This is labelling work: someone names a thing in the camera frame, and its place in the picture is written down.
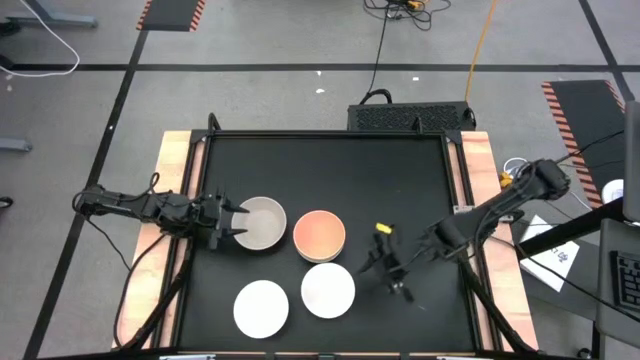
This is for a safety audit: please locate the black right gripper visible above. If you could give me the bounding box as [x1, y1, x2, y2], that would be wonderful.
[357, 232, 416, 305]

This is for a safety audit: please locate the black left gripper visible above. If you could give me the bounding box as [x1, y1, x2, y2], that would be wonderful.
[187, 188, 250, 251]

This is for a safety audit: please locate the beige bowl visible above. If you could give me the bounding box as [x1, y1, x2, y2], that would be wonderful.
[230, 195, 289, 252]

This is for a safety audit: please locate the white plate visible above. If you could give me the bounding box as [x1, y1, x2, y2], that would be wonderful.
[300, 261, 357, 320]
[232, 279, 291, 340]

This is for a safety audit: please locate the orange bowl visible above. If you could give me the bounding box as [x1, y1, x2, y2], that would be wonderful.
[292, 209, 348, 265]

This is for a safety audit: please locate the black computer case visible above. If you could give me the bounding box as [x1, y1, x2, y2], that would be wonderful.
[347, 101, 477, 133]

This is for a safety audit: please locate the white paper sheet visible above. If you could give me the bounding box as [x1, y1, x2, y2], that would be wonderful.
[519, 214, 581, 294]

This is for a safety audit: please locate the black diagonal bar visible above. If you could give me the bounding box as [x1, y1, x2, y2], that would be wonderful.
[517, 197, 626, 259]

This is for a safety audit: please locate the black hazard striped floor mat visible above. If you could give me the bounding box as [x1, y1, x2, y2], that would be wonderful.
[136, 0, 207, 33]
[541, 79, 627, 210]

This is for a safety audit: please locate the grey table foot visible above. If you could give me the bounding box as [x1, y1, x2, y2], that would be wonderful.
[0, 138, 34, 153]
[0, 0, 99, 30]

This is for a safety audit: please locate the white cup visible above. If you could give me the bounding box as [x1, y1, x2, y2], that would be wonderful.
[601, 178, 626, 205]

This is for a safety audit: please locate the grey desk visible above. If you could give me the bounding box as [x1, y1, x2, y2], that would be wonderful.
[594, 217, 640, 360]

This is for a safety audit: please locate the black keyboard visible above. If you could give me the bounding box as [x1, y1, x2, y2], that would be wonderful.
[609, 248, 640, 314]

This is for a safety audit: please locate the grey monitor panel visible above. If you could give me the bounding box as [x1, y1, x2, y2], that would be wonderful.
[623, 99, 640, 224]

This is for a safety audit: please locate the black arm cable harness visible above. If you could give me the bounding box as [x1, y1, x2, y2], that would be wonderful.
[112, 232, 197, 351]
[455, 244, 537, 354]

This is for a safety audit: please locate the black floor cable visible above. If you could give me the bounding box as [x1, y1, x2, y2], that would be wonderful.
[359, 9, 396, 106]

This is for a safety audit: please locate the white cable coil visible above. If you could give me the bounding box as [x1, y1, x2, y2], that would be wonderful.
[502, 156, 532, 176]

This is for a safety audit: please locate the white floor cable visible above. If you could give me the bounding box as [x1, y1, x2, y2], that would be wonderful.
[0, 0, 81, 79]

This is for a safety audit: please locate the yellow cable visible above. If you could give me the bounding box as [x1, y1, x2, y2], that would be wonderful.
[463, 0, 501, 104]

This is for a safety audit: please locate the black cable bundle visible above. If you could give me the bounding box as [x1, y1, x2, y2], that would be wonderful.
[363, 0, 451, 32]

